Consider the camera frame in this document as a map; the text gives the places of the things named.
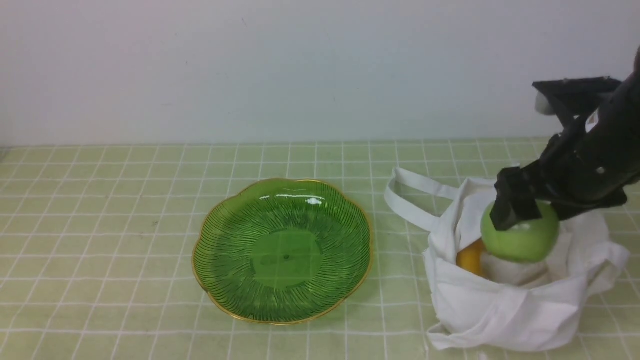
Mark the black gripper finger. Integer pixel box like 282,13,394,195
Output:
490,167,542,231

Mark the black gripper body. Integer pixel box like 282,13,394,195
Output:
523,120,639,203

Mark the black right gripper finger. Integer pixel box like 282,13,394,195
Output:
550,189,627,222

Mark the green apple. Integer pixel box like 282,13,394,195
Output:
480,201,560,264

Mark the white cloth tote bag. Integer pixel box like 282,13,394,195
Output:
384,167,630,353

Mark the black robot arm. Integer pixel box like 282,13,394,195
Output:
490,59,640,231

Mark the orange fruit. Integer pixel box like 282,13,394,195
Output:
455,238,486,278

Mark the green glass plate gold rim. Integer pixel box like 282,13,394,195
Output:
191,178,374,325

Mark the green checkered tablecloth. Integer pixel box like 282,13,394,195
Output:
0,137,640,360

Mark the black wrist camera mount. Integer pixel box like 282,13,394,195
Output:
532,76,622,128

